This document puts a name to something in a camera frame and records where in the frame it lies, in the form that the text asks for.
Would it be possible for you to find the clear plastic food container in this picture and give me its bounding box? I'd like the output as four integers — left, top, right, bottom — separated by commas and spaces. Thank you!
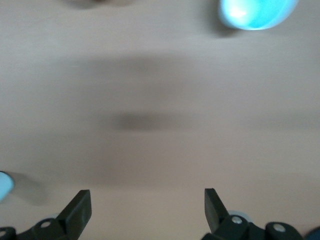
0, 170, 15, 204

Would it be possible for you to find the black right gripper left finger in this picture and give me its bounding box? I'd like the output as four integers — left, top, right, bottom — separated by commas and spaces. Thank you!
0, 189, 92, 240

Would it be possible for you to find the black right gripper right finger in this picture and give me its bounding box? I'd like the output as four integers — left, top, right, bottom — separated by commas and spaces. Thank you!
201, 187, 309, 240

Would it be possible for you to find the brown table cloth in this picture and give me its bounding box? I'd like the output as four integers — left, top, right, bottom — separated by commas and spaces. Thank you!
0, 0, 320, 240

